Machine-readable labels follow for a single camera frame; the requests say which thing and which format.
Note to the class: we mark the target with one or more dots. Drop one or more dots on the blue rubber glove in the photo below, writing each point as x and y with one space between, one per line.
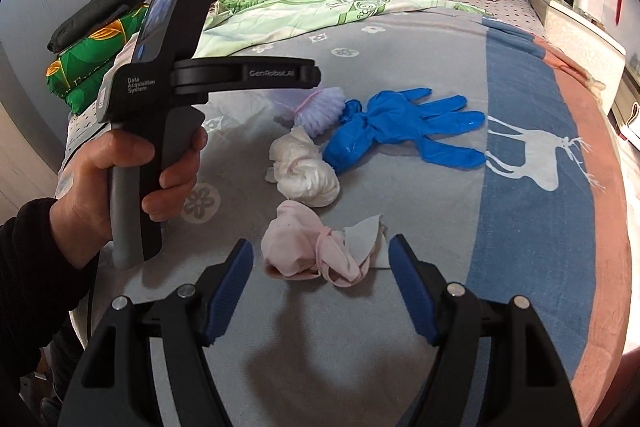
395 127

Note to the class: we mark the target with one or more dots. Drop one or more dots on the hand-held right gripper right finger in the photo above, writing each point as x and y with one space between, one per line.
415 294

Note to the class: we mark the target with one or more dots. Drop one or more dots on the long red knot hanging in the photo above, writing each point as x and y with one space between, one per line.
619 7

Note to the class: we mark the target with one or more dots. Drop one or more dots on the deer print striped quilt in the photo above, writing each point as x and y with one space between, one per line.
450 227

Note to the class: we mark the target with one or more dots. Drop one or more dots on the folded dark clothes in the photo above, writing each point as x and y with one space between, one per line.
100 9

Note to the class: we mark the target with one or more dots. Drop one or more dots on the person's left forearm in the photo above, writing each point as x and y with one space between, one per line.
30 287

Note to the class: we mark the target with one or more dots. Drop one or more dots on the folded green patterned blanket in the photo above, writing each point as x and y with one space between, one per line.
85 67

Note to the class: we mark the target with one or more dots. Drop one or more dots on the white nightstand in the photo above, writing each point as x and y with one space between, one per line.
580 37

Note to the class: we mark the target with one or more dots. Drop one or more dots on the pink knotted cloth bundle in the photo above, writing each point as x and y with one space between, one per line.
295 242

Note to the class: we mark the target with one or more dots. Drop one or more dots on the person's left hand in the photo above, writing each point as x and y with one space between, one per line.
85 197

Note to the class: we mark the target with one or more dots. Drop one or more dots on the white coffee table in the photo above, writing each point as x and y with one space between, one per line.
631 94

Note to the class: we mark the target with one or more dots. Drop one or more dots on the green floral blanket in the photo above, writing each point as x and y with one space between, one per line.
310 9

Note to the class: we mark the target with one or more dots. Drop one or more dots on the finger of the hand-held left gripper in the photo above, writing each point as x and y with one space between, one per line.
250 74

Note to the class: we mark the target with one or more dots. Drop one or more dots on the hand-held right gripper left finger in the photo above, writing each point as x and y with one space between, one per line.
230 294

